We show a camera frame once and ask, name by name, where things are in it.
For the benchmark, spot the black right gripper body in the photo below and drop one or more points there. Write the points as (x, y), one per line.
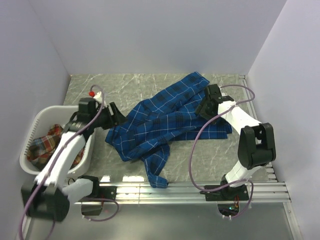
(208, 115)

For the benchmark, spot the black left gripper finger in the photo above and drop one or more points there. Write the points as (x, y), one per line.
(118, 117)
(108, 124)

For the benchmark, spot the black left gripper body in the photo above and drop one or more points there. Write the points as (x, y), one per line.
(104, 117)

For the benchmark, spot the blue plaid long sleeve shirt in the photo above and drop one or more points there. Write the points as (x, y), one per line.
(156, 121)

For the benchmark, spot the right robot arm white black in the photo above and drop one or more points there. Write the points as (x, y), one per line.
(256, 145)

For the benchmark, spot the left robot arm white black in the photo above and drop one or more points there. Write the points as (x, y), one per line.
(46, 197)

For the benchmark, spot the white plastic laundry basket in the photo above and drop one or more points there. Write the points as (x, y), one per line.
(56, 114)

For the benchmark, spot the red brown plaid shirt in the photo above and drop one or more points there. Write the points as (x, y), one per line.
(42, 148)

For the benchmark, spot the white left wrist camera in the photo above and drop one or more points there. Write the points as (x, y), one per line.
(98, 96)

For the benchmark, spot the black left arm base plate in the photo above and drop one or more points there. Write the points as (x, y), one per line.
(107, 192)

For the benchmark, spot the aluminium mounting rail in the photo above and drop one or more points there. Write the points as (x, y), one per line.
(186, 193)

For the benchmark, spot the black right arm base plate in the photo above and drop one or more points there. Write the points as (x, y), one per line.
(215, 196)

